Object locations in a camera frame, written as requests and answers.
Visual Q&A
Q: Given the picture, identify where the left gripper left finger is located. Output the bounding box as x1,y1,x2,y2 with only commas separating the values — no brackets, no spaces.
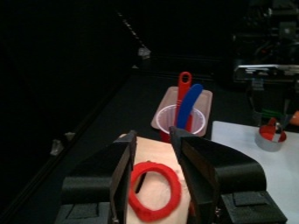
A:
54,129,138,224

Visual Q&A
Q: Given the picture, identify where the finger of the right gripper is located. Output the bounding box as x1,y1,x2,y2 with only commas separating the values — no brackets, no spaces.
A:
282,84,299,126
249,77,267,123

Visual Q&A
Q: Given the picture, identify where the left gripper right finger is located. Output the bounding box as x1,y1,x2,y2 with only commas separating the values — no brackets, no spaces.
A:
169,126,290,224

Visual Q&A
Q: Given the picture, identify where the red wooden drawer box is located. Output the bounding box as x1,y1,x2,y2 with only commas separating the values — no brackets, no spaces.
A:
118,133,197,224

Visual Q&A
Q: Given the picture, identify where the orange toy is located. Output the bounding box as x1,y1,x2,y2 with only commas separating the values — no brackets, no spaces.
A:
290,110,299,127

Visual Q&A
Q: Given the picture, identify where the white cutting board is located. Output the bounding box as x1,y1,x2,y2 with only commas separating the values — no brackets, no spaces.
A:
210,120,299,224

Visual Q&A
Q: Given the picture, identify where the pink translucent container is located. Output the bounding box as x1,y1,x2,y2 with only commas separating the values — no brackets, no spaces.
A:
151,86,214,138

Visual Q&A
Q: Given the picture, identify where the blue plastic utensil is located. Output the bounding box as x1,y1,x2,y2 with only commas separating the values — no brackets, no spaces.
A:
175,83,205,130

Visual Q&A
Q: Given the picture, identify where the red plastic utensil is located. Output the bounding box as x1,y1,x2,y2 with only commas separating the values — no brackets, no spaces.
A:
174,71,194,130

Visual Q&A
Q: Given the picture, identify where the red ring cutter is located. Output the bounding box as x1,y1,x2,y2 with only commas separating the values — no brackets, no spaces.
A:
127,161,183,223

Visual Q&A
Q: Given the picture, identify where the grey frame clip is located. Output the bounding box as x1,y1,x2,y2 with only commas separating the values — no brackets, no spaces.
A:
136,47,153,60
50,139,66,156
64,131,78,142

